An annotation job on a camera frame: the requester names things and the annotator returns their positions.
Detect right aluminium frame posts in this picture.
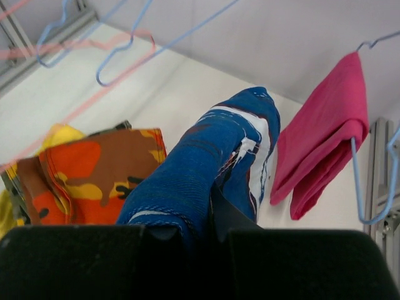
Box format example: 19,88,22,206
364,117,400,266

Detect aluminium frame posts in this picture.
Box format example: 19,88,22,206
364,117,400,266
1,1,97,94

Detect light blue hanger magenta trousers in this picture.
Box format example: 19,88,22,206
349,30,400,225

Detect orange camouflage trousers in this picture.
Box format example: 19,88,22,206
17,128,166,226

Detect grey yellow camouflage trousers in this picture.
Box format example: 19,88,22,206
1,124,86,226

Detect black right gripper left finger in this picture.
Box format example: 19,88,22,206
1,226,191,299

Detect left aluminium frame posts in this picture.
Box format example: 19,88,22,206
1,1,97,94

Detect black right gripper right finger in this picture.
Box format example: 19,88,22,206
210,186,396,299

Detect blue white patterned trousers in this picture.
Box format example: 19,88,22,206
117,87,281,248

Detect light blue hanger orange trousers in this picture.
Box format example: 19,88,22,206
96,0,240,88

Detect pink wire hanger blue trousers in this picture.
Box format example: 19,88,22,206
1,29,156,171

